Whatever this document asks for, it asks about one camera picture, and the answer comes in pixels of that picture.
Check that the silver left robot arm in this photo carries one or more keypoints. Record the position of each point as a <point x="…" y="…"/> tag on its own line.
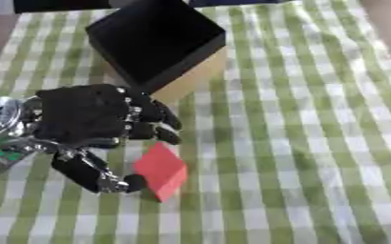
<point x="1" y="127"/>

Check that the red cube block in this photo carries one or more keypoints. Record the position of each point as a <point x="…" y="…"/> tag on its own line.
<point x="162" y="171"/>

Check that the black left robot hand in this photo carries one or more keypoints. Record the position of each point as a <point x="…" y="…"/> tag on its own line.
<point x="82" y="114"/>

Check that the cardboard box with black inside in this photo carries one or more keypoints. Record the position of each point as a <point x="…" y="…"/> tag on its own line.
<point x="157" y="41"/>

